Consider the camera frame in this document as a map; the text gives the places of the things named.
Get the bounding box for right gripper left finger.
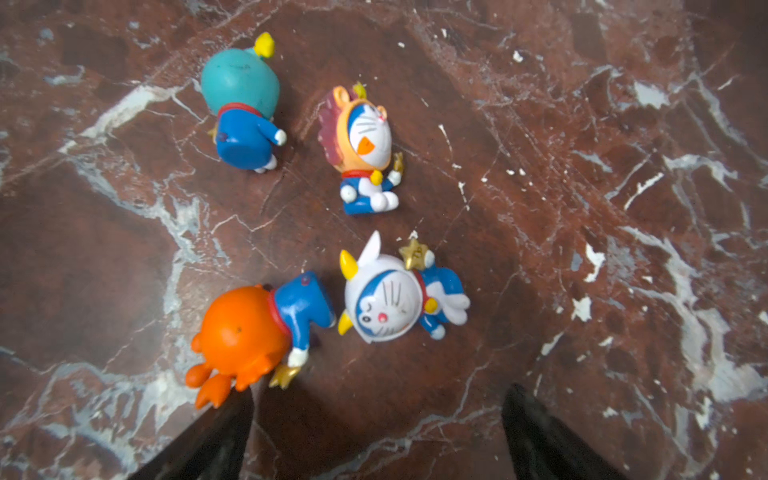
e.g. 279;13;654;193
130;390;254;480

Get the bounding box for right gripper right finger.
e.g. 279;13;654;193
502;383;626;480

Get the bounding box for orange hooded Doraemon figure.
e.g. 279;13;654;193
185;271;336;409

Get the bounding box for white hooded Doraemon figure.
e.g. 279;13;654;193
338;231;471;344

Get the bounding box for lion mane Doraemon figure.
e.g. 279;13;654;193
318;83;404;216

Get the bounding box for teal hooded Doraemon figure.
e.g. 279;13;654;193
201;32;287;173

